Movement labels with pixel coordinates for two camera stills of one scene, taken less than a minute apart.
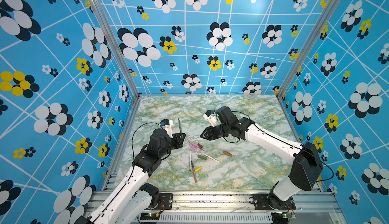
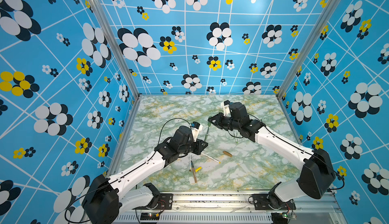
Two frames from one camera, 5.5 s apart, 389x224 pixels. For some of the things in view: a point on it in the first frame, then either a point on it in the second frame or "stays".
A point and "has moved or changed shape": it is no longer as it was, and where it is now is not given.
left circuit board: (149, 216) stays
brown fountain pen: (195, 180) stays
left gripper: (178, 142) -> (199, 145)
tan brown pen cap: (227, 153) stays
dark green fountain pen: (180, 125) has moved or changed shape
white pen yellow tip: (210, 158) stays
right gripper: (211, 134) -> (219, 117)
